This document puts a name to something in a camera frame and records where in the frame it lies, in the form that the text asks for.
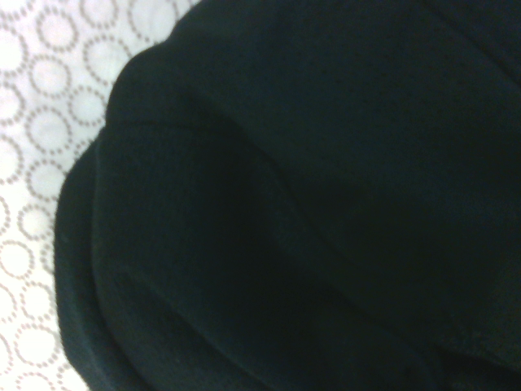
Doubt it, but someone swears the white circle-patterned duvet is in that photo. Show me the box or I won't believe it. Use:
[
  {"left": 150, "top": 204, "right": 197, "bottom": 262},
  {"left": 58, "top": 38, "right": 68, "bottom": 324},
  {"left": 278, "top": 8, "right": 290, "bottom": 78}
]
[{"left": 0, "top": 0, "right": 209, "bottom": 391}]

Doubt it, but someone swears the black garment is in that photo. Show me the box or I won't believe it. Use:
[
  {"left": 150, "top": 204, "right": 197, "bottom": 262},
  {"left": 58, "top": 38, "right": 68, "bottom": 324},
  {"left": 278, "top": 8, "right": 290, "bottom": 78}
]
[{"left": 52, "top": 0, "right": 521, "bottom": 391}]

